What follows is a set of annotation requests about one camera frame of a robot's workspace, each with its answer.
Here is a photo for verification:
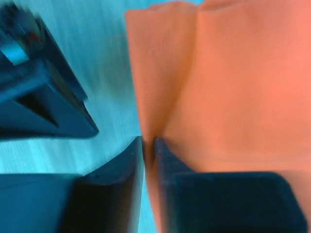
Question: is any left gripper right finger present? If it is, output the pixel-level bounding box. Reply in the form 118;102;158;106
154;137;194;233

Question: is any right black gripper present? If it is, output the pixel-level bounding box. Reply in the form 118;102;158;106
0;2;99;140

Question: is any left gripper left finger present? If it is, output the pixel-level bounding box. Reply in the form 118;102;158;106
60;136;143;233

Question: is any orange t-shirt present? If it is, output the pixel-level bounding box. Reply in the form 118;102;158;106
125;0;311;233

